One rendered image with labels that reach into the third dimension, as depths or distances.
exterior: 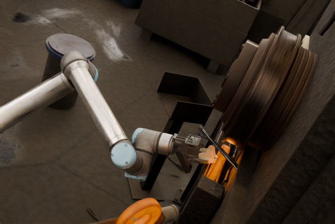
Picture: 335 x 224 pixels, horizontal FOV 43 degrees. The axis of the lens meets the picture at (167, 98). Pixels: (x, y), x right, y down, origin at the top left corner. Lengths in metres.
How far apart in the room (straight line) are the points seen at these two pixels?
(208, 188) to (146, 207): 0.26
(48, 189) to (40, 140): 0.38
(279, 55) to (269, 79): 0.09
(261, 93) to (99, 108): 0.70
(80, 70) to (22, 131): 0.93
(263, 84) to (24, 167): 1.54
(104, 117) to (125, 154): 0.19
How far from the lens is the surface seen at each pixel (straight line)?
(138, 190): 2.58
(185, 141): 1.75
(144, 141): 1.79
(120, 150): 1.65
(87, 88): 1.84
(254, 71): 1.41
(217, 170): 1.72
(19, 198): 2.36
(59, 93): 2.10
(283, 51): 1.44
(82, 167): 2.59
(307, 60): 1.50
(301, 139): 1.14
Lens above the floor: 1.76
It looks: 30 degrees down
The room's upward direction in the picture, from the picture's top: 24 degrees clockwise
